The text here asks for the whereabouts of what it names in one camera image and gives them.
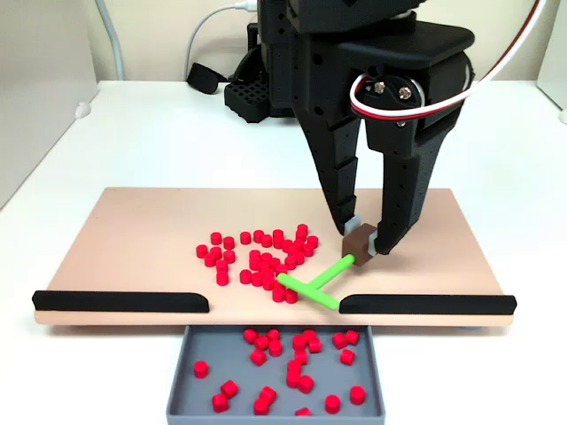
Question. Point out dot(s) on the green T pusher brown block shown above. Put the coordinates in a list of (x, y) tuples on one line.
[(330, 272)]

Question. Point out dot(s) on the red cylindrical granule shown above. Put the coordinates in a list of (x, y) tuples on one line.
[(293, 366), (254, 265), (254, 256), (290, 253), (269, 282), (246, 237), (299, 342), (201, 251), (288, 244), (275, 263), (301, 356), (301, 236), (216, 238), (220, 403), (273, 334), (281, 268), (347, 356), (278, 234), (278, 243), (308, 334), (258, 356), (228, 242), (210, 261), (314, 345), (258, 236), (250, 335), (299, 243), (275, 348), (222, 277), (278, 293), (332, 404), (246, 276), (357, 395), (339, 340), (222, 265), (290, 265), (291, 295), (305, 384), (268, 394), (292, 378), (303, 411), (299, 259), (229, 256), (215, 252), (266, 240), (265, 267), (352, 336), (261, 342), (308, 250), (261, 406), (229, 388), (301, 228), (200, 369), (266, 257), (313, 241), (257, 278)]

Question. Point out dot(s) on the peach rectangular board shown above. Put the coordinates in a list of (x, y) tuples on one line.
[(133, 243)]

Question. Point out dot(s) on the white pipe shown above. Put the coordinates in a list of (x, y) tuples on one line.
[(113, 40)]

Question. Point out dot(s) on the grey shallow tray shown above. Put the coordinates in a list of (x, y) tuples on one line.
[(246, 376)]

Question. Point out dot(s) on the small white clip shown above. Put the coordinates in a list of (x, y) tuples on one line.
[(83, 110)]

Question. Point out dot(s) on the black rail strip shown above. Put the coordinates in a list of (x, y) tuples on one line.
[(425, 304), (119, 302)]

